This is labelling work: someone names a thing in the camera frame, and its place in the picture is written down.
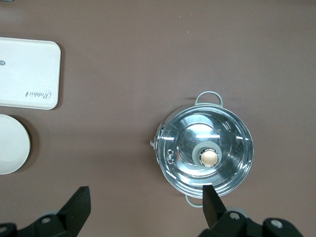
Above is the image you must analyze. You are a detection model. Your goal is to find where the steel pot with grey handles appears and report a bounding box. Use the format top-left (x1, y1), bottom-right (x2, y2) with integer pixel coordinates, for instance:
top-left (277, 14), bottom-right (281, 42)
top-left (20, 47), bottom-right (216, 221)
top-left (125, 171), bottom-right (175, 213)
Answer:
top-left (150, 90), bottom-right (255, 208)

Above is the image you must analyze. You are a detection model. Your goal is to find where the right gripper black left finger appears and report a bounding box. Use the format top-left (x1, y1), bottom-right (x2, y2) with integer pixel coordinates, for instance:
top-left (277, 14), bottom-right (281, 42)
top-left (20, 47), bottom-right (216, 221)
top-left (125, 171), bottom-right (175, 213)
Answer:
top-left (18, 186), bottom-right (92, 237)

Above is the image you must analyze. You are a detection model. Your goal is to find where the cream rectangular rabbit tray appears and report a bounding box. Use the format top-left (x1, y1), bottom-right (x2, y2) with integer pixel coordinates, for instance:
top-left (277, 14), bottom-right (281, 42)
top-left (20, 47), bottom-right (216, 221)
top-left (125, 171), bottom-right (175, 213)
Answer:
top-left (0, 37), bottom-right (62, 111)

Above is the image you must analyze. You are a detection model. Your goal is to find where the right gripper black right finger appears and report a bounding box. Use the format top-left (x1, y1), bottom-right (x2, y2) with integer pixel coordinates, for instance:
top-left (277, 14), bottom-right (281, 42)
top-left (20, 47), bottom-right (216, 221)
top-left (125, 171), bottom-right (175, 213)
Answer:
top-left (197, 185), bottom-right (266, 237)

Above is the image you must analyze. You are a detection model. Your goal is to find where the glass pot lid with knob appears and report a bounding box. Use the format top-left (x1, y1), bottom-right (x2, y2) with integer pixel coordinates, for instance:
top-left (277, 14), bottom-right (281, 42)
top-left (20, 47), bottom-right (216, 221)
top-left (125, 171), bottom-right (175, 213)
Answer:
top-left (158, 106), bottom-right (254, 198)

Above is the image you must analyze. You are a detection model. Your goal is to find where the cream round plate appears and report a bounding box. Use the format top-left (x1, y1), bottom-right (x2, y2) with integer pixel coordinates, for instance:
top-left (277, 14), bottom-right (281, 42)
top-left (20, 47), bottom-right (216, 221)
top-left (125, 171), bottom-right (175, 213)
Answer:
top-left (0, 114), bottom-right (32, 175)

